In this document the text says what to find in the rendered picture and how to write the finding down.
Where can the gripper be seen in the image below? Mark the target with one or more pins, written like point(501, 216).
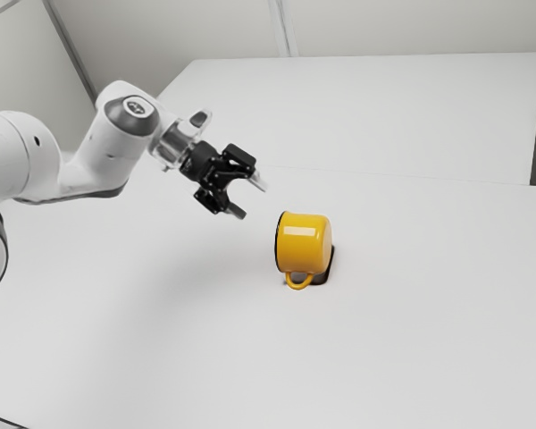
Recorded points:
point(202, 163)

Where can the yellow enamel mug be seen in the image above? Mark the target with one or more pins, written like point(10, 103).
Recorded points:
point(303, 243)

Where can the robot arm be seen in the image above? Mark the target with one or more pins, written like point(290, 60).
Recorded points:
point(98, 147)

